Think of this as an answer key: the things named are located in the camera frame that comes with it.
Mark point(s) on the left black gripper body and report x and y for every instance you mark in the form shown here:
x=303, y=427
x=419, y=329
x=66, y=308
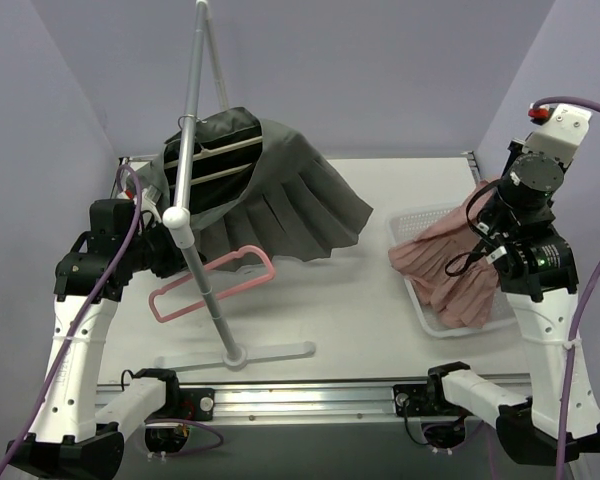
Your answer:
x=165, y=257

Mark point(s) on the pink plastic hanger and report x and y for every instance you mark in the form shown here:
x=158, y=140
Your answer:
x=266, y=274

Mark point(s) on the pink pleated skirt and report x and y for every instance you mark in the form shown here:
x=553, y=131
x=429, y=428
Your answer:
x=433, y=262

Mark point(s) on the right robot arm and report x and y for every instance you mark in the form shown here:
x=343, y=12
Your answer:
x=560, y=419

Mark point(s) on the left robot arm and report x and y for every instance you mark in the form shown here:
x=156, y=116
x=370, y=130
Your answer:
x=67, y=436

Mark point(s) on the grey pleated skirt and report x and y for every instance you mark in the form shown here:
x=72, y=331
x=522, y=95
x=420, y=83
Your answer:
x=296, y=204

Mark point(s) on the wooden multi-bar hanger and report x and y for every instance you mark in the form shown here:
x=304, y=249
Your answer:
x=229, y=165

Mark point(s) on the white plastic basket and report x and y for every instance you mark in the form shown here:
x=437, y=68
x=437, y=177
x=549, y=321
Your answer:
x=405, y=226

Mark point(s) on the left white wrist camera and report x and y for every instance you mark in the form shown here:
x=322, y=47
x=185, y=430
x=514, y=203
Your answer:
x=150, y=197

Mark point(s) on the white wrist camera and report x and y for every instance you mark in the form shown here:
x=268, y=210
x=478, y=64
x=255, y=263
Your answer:
x=560, y=131
x=150, y=197

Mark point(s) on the aluminium mounting rail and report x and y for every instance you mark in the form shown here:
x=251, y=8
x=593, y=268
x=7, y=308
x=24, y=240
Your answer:
x=320, y=402

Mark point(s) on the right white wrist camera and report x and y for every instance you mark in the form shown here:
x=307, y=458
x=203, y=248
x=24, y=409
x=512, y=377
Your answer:
x=560, y=131

